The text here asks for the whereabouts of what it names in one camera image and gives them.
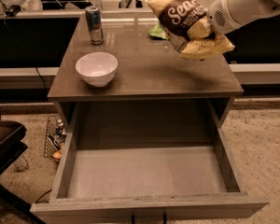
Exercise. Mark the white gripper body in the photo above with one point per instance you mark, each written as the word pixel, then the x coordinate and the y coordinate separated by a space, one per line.
pixel 216 18

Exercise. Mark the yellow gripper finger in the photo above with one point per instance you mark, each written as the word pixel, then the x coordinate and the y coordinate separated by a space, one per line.
pixel 200 29

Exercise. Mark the brown chip bag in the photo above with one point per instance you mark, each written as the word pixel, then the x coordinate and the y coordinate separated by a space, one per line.
pixel 176 17

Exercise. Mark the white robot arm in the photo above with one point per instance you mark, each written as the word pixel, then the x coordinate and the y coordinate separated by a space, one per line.
pixel 246 11

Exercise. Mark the green chip bag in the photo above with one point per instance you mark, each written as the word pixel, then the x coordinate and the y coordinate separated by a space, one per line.
pixel 158 32

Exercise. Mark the grey cabinet with counter top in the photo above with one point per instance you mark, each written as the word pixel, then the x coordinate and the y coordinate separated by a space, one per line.
pixel 148 69

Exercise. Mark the open grey top drawer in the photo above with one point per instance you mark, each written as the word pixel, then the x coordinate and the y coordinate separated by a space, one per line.
pixel 149 159

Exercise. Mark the blue silver drink can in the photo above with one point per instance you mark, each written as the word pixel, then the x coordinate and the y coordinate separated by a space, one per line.
pixel 93 18

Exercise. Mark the white bowl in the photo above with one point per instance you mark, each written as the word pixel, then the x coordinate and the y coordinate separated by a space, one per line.
pixel 97 68

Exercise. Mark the black chair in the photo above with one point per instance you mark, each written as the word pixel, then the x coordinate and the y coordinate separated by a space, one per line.
pixel 11 147

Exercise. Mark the wire basket with items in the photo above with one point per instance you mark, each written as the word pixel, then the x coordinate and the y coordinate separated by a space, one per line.
pixel 54 138

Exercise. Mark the black drawer handle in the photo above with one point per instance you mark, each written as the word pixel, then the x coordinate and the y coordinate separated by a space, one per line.
pixel 148 220

